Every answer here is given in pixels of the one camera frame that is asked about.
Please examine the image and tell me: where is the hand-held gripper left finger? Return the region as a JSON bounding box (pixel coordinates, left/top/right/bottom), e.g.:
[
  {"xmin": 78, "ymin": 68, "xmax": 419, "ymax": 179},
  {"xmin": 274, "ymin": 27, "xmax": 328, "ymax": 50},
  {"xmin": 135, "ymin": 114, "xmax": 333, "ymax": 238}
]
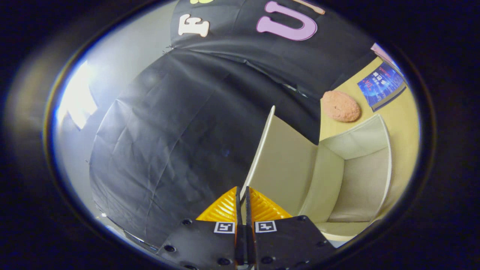
[{"xmin": 156, "ymin": 186, "xmax": 246, "ymax": 270}]

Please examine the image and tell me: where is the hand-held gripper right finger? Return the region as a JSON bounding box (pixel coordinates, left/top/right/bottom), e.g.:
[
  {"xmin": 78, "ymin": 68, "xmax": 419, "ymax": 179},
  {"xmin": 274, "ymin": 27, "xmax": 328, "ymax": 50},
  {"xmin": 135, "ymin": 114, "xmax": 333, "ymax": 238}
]
[{"xmin": 246, "ymin": 186, "xmax": 336, "ymax": 270}]

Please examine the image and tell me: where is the beige cardboard storage box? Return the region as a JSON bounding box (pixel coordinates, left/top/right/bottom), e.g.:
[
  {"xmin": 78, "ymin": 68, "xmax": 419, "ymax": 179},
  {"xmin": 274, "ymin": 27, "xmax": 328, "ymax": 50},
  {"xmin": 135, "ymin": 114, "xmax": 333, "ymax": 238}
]
[{"xmin": 240, "ymin": 105, "xmax": 393, "ymax": 242}]

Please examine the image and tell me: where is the orange fuzzy ball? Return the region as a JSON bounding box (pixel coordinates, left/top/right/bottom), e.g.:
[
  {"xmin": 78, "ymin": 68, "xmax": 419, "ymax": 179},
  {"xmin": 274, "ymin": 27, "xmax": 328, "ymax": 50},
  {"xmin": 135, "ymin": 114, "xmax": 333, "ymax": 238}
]
[{"xmin": 321, "ymin": 90, "xmax": 361, "ymax": 123}]

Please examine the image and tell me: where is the blue cover book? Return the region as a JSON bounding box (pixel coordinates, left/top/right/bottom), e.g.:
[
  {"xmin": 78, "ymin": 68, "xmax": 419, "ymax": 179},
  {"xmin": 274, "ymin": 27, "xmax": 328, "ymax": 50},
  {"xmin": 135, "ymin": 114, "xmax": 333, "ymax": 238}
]
[{"xmin": 357, "ymin": 62, "xmax": 407, "ymax": 112}]

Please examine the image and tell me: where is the pink cover book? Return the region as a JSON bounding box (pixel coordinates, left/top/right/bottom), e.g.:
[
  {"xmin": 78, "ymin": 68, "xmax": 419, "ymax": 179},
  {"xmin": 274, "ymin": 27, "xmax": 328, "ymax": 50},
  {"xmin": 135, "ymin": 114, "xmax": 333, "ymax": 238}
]
[{"xmin": 370, "ymin": 42, "xmax": 399, "ymax": 71}]

